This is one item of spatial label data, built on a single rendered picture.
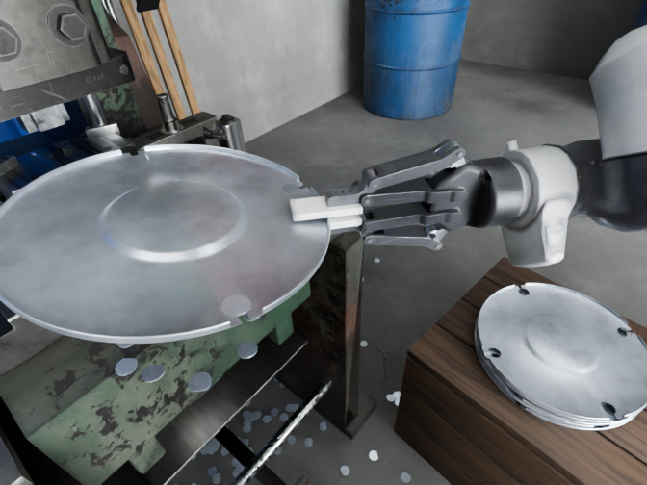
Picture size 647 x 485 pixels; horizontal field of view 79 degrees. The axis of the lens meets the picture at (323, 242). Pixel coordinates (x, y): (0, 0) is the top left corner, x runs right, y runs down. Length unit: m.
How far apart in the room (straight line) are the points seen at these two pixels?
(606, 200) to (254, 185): 0.35
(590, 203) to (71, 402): 0.56
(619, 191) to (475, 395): 0.45
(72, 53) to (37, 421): 0.36
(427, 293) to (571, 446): 0.74
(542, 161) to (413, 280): 1.01
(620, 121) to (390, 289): 1.04
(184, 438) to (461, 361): 0.52
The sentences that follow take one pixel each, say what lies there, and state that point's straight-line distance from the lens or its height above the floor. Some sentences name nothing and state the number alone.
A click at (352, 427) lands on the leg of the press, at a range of 1.07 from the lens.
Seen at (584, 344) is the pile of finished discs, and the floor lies 0.39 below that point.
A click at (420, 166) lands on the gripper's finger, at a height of 0.82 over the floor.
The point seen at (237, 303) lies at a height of 0.79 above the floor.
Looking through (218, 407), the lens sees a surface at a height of 0.31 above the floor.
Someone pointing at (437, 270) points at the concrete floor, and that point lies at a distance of 1.48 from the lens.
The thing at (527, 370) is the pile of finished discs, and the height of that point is 0.39.
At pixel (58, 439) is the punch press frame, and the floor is 0.62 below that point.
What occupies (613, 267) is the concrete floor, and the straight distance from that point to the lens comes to 1.74.
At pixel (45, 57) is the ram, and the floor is 0.91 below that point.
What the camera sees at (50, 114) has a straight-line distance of 0.58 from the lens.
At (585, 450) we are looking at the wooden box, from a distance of 0.81.
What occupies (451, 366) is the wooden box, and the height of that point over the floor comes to 0.35.
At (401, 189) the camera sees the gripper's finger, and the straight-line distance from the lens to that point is 0.41.
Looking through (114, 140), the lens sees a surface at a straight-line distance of 0.62.
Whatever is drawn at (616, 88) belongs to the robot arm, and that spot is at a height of 0.88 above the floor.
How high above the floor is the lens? 1.01
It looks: 40 degrees down
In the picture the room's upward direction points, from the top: 3 degrees counter-clockwise
